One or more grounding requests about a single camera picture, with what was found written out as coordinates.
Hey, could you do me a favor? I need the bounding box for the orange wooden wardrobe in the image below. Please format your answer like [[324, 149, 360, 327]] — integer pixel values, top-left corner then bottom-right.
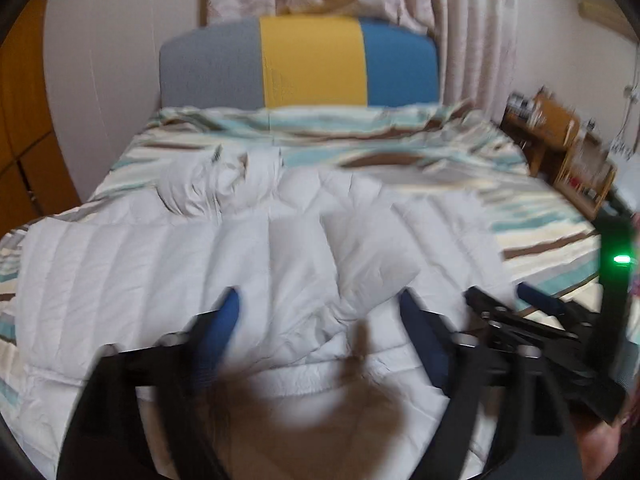
[[0, 0, 80, 234]]

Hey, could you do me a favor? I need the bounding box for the grey yellow blue headboard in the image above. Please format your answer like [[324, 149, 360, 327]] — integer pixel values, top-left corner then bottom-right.
[[160, 15, 439, 110]]

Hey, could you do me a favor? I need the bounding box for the striped teal brown bedsheet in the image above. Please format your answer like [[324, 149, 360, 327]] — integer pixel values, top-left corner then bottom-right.
[[1, 102, 601, 453]]

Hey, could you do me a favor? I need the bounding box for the light grey quilted down jacket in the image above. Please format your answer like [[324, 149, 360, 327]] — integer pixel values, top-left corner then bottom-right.
[[12, 148, 514, 479]]

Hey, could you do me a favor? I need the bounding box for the wooden rattan chair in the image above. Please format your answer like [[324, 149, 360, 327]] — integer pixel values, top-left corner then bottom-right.
[[553, 134, 617, 220]]

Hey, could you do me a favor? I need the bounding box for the cream wall air conditioner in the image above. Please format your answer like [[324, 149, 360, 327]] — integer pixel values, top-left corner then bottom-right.
[[578, 0, 639, 42]]

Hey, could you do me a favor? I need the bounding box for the person's hand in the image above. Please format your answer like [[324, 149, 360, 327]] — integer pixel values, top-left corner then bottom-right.
[[573, 418, 623, 480]]

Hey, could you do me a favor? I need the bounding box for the wooden desk with clutter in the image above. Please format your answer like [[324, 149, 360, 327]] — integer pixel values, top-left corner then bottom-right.
[[500, 91, 580, 184]]

